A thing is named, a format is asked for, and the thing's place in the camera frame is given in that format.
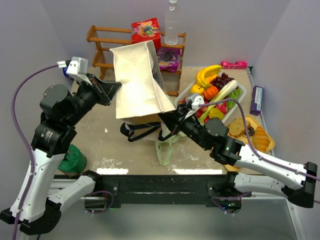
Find light green plastic bag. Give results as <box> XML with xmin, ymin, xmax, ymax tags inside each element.
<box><xmin>154</xmin><ymin>94</ymin><xmax>187</xmax><ymax>167</ymax></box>

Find beige canvas tote bag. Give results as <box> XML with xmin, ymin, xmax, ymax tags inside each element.
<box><xmin>111</xmin><ymin>40</ymin><xmax>175</xmax><ymax>141</ymax></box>

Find purple snack bag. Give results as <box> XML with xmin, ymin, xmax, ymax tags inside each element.
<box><xmin>156</xmin><ymin>47</ymin><xmax>181</xmax><ymax>73</ymax></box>

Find red snack bag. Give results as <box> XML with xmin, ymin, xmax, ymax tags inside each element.
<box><xmin>131</xmin><ymin>17</ymin><xmax>161</xmax><ymax>49</ymax></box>

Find clear plastic water bottle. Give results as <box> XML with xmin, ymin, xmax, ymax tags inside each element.
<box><xmin>164</xmin><ymin>0</ymin><xmax>180</xmax><ymax>46</ymax></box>

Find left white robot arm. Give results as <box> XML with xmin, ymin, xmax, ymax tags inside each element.
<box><xmin>0</xmin><ymin>74</ymin><xmax>121</xmax><ymax>240</ymax></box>

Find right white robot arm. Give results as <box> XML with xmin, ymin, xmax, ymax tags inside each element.
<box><xmin>159</xmin><ymin>103</ymin><xmax>318</xmax><ymax>208</ymax></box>

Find red cherries pile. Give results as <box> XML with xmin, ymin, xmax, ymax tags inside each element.
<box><xmin>177</xmin><ymin>97</ymin><xmax>209</xmax><ymax>120</ymax></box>

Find yellow apple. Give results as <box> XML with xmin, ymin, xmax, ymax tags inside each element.
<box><xmin>189</xmin><ymin>84</ymin><xmax>205</xmax><ymax>95</ymax></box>

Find yellow star fruit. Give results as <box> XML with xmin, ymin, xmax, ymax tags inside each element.
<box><xmin>208</xmin><ymin>108</ymin><xmax>225</xmax><ymax>120</ymax></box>

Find blue white can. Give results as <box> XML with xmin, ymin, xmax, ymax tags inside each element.
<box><xmin>62</xmin><ymin>66</ymin><xmax>73</xmax><ymax>80</ymax></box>

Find white fruit tray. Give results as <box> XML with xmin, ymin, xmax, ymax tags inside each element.
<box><xmin>174</xmin><ymin>80</ymin><xmax>247</xmax><ymax>123</ymax></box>

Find small orange pumpkin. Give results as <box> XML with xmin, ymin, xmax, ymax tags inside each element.
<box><xmin>203</xmin><ymin>86</ymin><xmax>219</xmax><ymax>101</ymax></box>

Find pink dragon fruit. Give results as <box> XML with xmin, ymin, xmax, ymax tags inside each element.
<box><xmin>215</xmin><ymin>102</ymin><xmax>228</xmax><ymax>115</ymax></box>

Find dark red grapes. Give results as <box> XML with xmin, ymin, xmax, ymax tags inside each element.
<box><xmin>210</xmin><ymin>72</ymin><xmax>234</xmax><ymax>91</ymax></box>

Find wooden shelf rack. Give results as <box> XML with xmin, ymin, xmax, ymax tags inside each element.
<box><xmin>86</xmin><ymin>25</ymin><xmax>187</xmax><ymax>97</ymax></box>

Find brown bread slice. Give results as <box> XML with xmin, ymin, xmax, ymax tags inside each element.
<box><xmin>228</xmin><ymin>118</ymin><xmax>251</xmax><ymax>138</ymax></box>

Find yellow banana bunch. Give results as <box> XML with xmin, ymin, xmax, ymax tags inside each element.
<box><xmin>195</xmin><ymin>64</ymin><xmax>223</xmax><ymax>89</ymax></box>

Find green grapes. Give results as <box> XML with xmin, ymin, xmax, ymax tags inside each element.
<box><xmin>226</xmin><ymin>87</ymin><xmax>242</xmax><ymax>110</ymax></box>

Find green celery stalk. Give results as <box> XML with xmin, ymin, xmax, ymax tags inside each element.
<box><xmin>198</xmin><ymin>80</ymin><xmax>238</xmax><ymax>124</ymax></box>

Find green cloth bundle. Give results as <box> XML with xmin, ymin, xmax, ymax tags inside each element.
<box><xmin>57</xmin><ymin>144</ymin><xmax>87</xmax><ymax>176</ymax></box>

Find chocolate donut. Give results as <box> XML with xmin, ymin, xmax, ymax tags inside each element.
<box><xmin>247</xmin><ymin>126</ymin><xmax>255</xmax><ymax>137</ymax></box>

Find yellow bread tray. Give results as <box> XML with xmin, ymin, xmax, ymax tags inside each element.
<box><xmin>222</xmin><ymin>114</ymin><xmax>276</xmax><ymax>173</ymax></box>

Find pink box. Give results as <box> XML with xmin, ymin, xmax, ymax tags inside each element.
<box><xmin>220</xmin><ymin>61</ymin><xmax>248</xmax><ymax>70</ymax></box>

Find purple box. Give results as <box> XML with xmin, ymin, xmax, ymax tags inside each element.
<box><xmin>249</xmin><ymin>85</ymin><xmax>264</xmax><ymax>116</ymax></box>

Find golden croissant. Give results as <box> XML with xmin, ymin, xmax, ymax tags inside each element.
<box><xmin>252</xmin><ymin>126</ymin><xmax>271</xmax><ymax>153</ymax></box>

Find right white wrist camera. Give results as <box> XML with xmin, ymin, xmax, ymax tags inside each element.
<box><xmin>185</xmin><ymin>92</ymin><xmax>205</xmax><ymax>119</ymax></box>

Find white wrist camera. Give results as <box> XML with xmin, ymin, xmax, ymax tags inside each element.
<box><xmin>185</xmin><ymin>92</ymin><xmax>205</xmax><ymax>119</ymax></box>
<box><xmin>57</xmin><ymin>56</ymin><xmax>89</xmax><ymax>83</ymax></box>

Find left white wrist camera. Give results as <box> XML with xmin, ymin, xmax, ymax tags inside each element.
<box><xmin>57</xmin><ymin>56</ymin><xmax>89</xmax><ymax>83</ymax></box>

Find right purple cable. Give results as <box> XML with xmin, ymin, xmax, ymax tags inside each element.
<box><xmin>198</xmin><ymin>97</ymin><xmax>320</xmax><ymax>204</ymax></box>

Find purple cable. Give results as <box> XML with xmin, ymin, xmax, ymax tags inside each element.
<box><xmin>11</xmin><ymin>63</ymin><xmax>61</xmax><ymax>240</ymax></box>
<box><xmin>198</xmin><ymin>97</ymin><xmax>320</xmax><ymax>204</ymax></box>

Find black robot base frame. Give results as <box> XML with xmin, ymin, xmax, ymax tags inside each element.
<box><xmin>85</xmin><ymin>170</ymin><xmax>251</xmax><ymax>213</ymax></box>

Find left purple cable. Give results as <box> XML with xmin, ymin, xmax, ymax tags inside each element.
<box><xmin>11</xmin><ymin>63</ymin><xmax>61</xmax><ymax>240</ymax></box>

